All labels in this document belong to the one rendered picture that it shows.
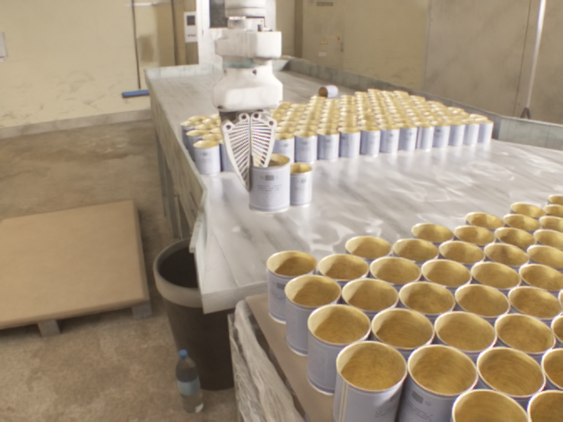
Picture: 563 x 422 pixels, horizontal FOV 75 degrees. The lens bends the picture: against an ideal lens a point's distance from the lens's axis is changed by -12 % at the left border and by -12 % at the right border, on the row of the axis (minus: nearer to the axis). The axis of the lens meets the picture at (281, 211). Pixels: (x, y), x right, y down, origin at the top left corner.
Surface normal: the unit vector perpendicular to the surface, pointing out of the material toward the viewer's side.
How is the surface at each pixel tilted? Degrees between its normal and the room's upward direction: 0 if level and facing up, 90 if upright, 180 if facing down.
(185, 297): 90
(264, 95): 95
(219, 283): 0
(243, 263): 0
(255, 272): 0
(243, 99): 96
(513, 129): 90
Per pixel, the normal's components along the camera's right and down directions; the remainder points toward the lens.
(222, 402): 0.00, -0.90
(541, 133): -0.41, 0.40
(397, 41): 0.35, 0.40
